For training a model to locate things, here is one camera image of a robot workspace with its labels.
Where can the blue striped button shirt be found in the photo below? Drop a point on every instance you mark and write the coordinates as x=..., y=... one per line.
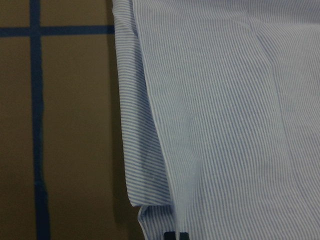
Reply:
x=220, y=116

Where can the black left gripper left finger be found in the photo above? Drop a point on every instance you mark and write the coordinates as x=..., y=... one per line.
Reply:
x=169, y=235

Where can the brown table mat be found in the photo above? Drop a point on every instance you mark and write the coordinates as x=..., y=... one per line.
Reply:
x=61, y=156

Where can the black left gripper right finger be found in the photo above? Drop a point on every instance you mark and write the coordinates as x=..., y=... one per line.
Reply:
x=183, y=236

